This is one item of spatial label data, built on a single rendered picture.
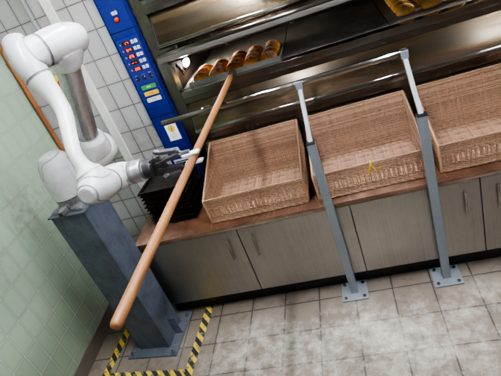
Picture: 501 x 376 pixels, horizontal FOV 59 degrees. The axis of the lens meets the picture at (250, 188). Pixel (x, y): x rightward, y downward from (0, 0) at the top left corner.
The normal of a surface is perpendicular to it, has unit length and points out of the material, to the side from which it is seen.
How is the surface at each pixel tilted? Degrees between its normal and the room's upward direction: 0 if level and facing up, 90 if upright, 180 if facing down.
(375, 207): 90
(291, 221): 90
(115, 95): 90
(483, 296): 0
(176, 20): 70
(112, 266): 90
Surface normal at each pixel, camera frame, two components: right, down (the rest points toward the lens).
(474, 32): -0.21, 0.22
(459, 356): -0.33, -0.81
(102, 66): -0.11, 0.54
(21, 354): 0.94, -0.22
